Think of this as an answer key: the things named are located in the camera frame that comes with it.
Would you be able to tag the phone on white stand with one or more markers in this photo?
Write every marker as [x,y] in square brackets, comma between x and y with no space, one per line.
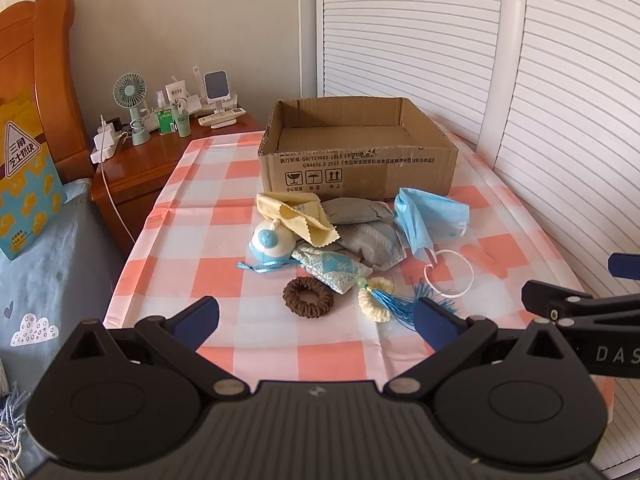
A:
[217,92]

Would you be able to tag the white cream tube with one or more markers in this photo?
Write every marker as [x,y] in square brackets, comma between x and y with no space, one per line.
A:
[176,91]

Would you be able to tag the white remote control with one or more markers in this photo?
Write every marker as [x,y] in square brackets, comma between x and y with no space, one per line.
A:
[222,119]

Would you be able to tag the green tube bottle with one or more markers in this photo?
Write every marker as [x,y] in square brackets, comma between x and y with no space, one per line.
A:
[181,117]

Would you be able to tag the brown cardboard box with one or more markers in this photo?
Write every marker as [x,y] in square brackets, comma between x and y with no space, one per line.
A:
[354,146]

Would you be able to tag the white power strip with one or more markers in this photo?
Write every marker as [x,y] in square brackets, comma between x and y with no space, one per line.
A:
[105,145]

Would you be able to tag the blue surgical face mask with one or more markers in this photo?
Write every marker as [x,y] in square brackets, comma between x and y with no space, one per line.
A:
[423,216]

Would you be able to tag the blue patterned sachet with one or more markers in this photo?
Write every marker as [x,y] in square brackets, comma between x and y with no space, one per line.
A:
[334,269]

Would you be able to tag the green sanitizer bottle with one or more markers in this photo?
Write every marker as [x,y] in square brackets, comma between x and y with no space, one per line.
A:
[165,121]

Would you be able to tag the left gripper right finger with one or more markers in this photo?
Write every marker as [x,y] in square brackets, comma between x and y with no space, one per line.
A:
[457,343]

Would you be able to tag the yellow blue snack bag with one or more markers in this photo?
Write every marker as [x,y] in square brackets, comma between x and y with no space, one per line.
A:
[31,191]

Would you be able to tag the green desk fan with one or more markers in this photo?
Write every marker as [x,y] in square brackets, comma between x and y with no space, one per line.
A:
[129,92]

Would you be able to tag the blue bed sheet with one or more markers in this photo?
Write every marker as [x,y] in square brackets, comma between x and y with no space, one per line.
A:
[67,274]

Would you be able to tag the yellow cleaning cloth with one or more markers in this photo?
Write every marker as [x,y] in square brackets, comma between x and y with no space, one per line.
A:
[300,212]

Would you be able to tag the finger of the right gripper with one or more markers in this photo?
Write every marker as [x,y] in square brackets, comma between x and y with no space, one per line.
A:
[548,300]
[624,265]

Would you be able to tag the blue white plush toy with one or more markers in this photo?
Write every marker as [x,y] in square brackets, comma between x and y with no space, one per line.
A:
[272,245]

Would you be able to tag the cream ring blue tassel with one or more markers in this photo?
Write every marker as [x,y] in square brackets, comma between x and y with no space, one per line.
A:
[380,302]

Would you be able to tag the white louvered closet door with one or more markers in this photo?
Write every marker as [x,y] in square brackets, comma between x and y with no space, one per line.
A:
[543,99]

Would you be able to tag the grey mesh fabric pouch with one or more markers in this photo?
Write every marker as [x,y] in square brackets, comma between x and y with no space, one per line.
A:
[376,243]

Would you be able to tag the wooden nightstand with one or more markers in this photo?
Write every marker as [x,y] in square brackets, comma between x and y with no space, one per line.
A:
[125,188]

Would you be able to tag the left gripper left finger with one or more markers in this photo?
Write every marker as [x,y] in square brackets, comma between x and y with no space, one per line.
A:
[174,342]

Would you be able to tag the brown hair scrunchie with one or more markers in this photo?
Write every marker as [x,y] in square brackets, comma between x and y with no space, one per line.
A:
[307,297]

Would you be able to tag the wooden bed headboard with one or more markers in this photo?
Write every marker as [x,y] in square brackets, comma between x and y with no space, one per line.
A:
[35,59]

